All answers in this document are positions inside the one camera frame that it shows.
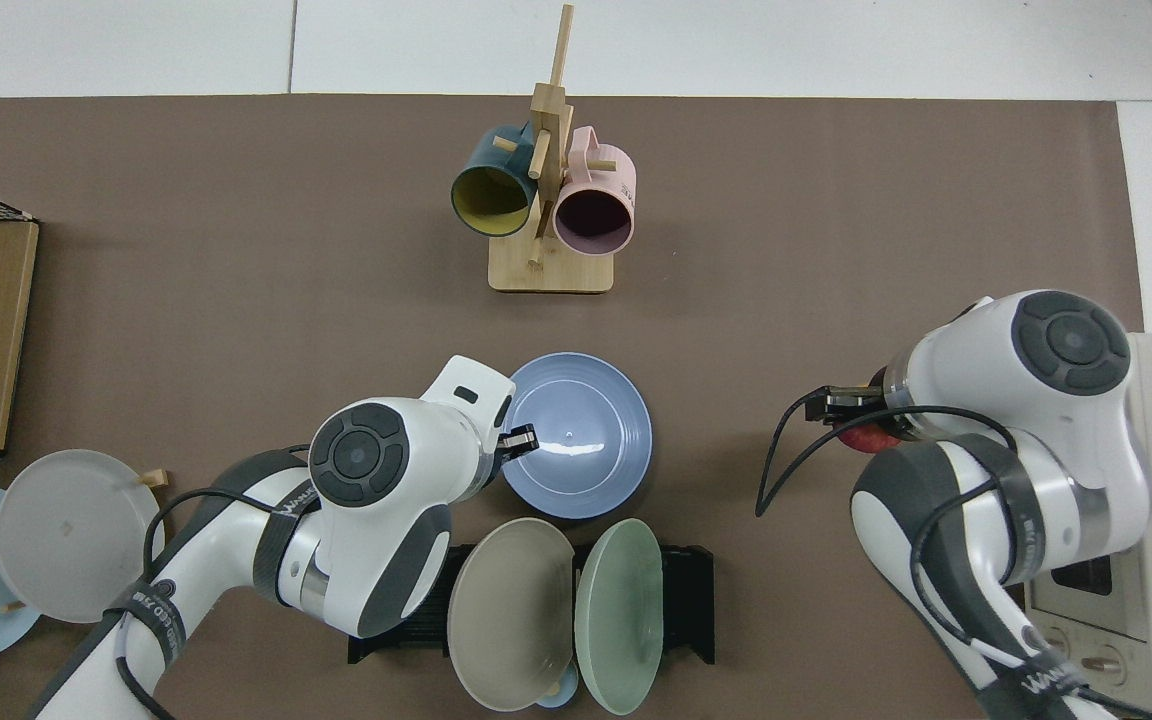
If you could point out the black dish rack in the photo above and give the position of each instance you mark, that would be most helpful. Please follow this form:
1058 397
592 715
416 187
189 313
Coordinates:
691 600

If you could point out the green plate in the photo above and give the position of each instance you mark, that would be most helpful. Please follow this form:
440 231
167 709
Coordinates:
616 620

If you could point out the wooden cup stand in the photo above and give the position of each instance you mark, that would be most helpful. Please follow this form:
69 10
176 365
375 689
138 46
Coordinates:
551 270

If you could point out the brown table cloth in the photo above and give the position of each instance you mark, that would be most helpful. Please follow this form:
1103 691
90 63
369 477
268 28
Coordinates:
286 300

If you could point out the small blue round thing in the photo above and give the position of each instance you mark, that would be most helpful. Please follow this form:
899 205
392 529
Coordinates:
558 697

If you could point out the teal mug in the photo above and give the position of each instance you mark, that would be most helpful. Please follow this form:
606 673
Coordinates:
491 200

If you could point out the red yellow apple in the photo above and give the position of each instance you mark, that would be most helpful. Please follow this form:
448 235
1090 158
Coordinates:
866 440

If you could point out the beige plate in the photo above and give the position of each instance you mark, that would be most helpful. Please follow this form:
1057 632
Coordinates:
511 615

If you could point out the wooden plate rack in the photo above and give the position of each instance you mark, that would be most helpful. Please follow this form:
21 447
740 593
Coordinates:
156 478

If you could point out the grey plate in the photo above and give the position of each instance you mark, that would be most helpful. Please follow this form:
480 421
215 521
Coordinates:
66 540

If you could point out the pink mug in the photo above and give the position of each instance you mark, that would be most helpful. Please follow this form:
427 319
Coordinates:
593 220

